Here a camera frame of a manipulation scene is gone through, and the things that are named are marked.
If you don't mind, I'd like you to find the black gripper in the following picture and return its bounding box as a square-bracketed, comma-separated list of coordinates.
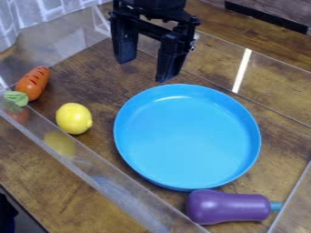
[109, 0, 200, 83]

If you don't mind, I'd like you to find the yellow toy lemon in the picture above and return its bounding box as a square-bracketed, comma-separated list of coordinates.
[56, 103, 92, 135]

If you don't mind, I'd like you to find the blue round plastic tray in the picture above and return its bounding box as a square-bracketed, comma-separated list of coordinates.
[115, 84, 262, 191]

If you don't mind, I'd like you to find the orange toy carrot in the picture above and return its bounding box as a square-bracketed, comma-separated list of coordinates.
[4, 66, 49, 106]

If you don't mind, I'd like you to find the white patterned curtain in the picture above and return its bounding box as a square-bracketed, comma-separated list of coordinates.
[0, 0, 112, 53]

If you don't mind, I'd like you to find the purple toy eggplant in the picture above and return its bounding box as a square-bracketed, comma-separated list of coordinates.
[186, 189, 282, 225]

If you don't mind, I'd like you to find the clear acrylic enclosure wall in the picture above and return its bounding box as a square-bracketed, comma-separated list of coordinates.
[0, 4, 311, 233]

